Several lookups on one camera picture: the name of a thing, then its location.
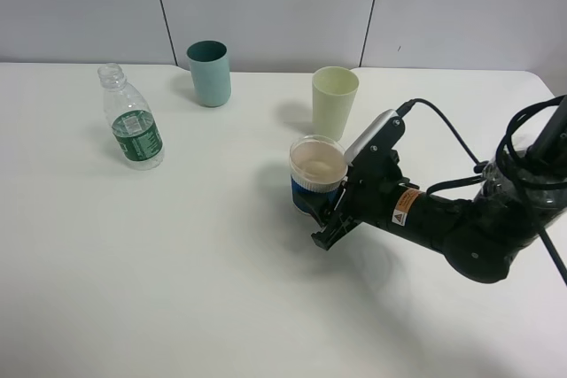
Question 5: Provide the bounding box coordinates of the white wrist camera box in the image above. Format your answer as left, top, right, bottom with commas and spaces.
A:
345, 109, 399, 166

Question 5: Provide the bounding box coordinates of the black camera cable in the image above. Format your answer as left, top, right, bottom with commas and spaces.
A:
395, 98, 567, 290

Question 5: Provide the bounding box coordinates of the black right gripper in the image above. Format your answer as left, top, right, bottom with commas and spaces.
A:
305, 117, 408, 251

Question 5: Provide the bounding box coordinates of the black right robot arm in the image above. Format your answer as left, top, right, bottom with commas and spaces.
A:
292, 96, 566, 283

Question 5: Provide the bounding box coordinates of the pale green plastic cup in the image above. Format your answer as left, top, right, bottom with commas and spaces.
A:
312, 66, 359, 142

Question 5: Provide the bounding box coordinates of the clear bottle green label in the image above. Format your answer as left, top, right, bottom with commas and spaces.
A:
97, 63, 165, 171

